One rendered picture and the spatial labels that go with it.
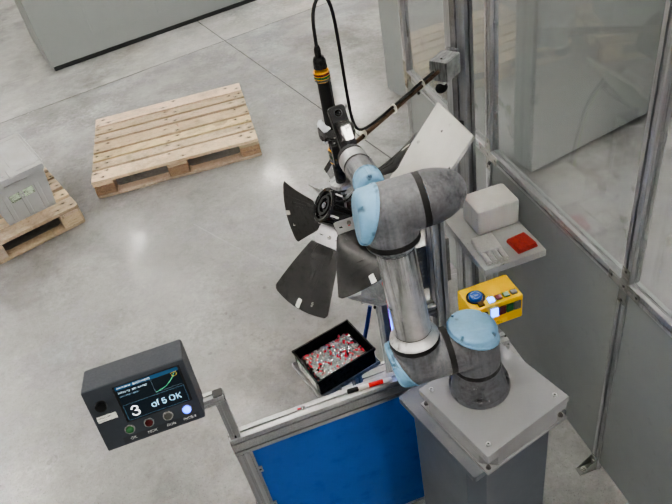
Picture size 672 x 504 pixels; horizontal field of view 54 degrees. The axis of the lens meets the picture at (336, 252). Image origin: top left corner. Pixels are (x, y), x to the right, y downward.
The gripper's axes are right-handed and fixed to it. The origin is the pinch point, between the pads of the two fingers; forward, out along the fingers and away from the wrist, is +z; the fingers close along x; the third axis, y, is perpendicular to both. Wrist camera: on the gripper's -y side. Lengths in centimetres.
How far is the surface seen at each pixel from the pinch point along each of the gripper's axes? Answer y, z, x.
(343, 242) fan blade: 36.9, -9.9, -4.5
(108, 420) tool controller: 39, -45, -80
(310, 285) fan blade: 56, -3, -17
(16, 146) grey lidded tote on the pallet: 110, 283, -154
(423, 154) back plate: 31.2, 13.9, 33.1
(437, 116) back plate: 22, 19, 41
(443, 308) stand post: 99, 7, 33
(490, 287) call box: 48, -37, 30
